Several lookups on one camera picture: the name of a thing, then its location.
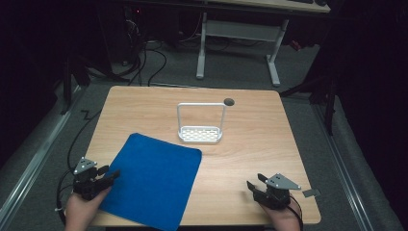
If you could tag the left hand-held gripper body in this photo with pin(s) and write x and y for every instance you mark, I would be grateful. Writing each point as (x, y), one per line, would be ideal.
(84, 165)

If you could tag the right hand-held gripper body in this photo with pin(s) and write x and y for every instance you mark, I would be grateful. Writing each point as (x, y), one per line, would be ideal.
(279, 183)

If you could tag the blue cloth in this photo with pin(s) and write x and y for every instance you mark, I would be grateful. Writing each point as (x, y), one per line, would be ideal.
(154, 179)

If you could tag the person's right hand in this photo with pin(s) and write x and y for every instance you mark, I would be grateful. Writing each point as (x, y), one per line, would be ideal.
(285, 219)

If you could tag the small grey tag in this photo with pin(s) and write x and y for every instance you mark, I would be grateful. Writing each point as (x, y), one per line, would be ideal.
(311, 192)

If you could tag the black metal stand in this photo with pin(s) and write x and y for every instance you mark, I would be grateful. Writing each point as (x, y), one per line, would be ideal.
(66, 86)
(328, 99)

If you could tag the dark round table grommet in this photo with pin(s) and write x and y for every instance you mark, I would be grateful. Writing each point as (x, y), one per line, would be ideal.
(229, 102)

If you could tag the small red object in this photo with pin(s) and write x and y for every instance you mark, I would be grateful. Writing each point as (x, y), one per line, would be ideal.
(295, 45)

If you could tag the dark computer tower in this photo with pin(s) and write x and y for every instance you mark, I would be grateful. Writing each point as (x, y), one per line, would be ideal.
(133, 32)

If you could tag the white-legged desk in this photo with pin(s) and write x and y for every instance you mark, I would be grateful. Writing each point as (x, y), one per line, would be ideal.
(243, 30)

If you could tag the grey metal floor rail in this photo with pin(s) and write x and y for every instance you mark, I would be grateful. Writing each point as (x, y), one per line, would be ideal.
(35, 160)
(344, 170)

